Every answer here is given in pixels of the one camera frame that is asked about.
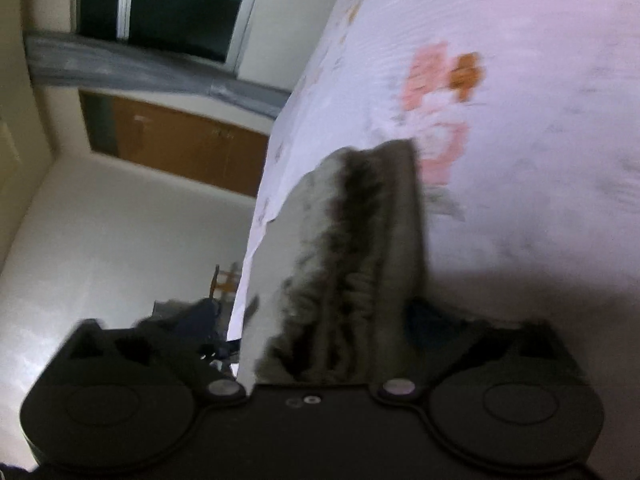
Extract white framed window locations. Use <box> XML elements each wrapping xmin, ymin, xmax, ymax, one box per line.
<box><xmin>75</xmin><ymin>0</ymin><xmax>256</xmax><ymax>72</ymax></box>

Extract pink floral bed sheet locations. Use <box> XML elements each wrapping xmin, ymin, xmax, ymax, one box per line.
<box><xmin>226</xmin><ymin>0</ymin><xmax>640</xmax><ymax>391</ymax></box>

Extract brown wooden door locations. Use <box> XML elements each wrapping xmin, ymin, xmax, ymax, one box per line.
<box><xmin>79</xmin><ymin>92</ymin><xmax>268</xmax><ymax>197</ymax></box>

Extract wooden chair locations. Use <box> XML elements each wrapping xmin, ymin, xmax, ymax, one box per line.
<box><xmin>208</xmin><ymin>262</ymin><xmax>241</xmax><ymax>302</ymax></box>

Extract grey curtain left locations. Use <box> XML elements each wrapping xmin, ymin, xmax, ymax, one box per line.
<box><xmin>23</xmin><ymin>32</ymin><xmax>290</xmax><ymax>119</ymax></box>

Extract olive green pants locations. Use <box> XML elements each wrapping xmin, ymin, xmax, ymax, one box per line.
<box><xmin>238</xmin><ymin>140</ymin><xmax>425</xmax><ymax>389</ymax></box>

